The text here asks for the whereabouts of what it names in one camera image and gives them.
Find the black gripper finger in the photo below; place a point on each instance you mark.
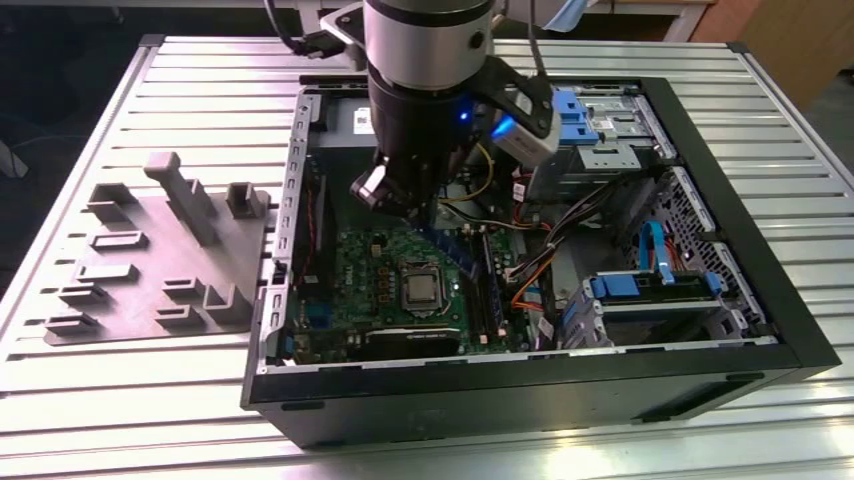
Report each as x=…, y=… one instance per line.
x=422, y=212
x=376, y=192

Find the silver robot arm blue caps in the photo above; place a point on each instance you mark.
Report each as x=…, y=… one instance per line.
x=428, y=50

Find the grey power supply unit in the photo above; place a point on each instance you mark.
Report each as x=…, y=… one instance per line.
x=341, y=190

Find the green motherboard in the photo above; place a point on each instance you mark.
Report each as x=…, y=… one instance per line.
x=361, y=260

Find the silver CPU in socket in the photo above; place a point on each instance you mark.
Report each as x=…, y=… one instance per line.
x=422, y=289

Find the blue drive bay latch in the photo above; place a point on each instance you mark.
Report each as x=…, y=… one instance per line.
x=577, y=135

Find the black graphics card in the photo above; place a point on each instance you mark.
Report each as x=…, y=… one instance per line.
x=414, y=345

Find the silver drive cage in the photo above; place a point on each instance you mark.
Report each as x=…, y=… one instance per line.
x=601, y=157

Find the grey parts rack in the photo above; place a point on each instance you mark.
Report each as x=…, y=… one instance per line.
x=168, y=250

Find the blue disk carrier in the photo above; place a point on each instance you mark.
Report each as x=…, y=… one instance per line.
x=621, y=290

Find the black open PC case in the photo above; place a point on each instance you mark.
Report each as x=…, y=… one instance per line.
x=468, y=400

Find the black table corner cap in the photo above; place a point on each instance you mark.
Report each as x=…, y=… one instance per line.
x=737, y=48
x=152, y=41

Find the wooden cabinet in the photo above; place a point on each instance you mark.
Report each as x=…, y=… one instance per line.
x=788, y=40

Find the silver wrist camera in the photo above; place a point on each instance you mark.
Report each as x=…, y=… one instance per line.
x=528, y=145

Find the black camera bracket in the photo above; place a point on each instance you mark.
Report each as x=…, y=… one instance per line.
x=515, y=85

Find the silver camera bracket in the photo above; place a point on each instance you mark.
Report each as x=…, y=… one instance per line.
x=344, y=30

